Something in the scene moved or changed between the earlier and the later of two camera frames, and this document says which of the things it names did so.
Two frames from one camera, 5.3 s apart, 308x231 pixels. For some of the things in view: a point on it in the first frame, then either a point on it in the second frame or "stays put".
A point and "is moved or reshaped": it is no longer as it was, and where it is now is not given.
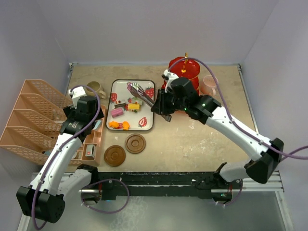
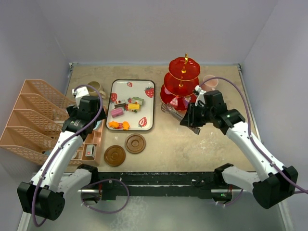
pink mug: [208, 85] stays put
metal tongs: [139, 91] -> [165, 109]
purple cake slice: [136, 90] is moved or reshaped
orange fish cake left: [113, 124] stays put
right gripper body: [169, 104] -> [198, 115]
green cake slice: [136, 101] stays put
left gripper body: [70, 110] stays put
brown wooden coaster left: [114, 155] stays put
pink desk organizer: [33, 127] stays put
